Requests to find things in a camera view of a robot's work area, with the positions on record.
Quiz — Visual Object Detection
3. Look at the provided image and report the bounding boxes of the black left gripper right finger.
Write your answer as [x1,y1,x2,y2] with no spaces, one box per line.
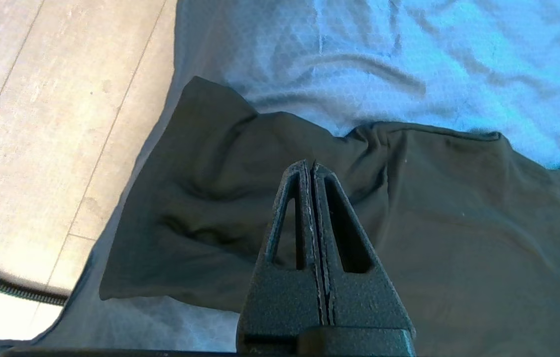
[311,161,417,332]

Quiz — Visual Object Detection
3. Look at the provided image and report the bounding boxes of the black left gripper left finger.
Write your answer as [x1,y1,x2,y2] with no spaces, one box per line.
[237,160,329,355]

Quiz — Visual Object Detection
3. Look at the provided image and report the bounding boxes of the black t-shirt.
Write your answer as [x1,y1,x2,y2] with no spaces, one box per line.
[99,75,560,357]

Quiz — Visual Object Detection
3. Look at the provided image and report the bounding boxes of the blue bed sheet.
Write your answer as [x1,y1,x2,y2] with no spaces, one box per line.
[0,0,560,357]

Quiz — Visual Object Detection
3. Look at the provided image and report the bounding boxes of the black coiled cable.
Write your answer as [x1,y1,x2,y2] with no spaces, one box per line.
[0,269,70,306]

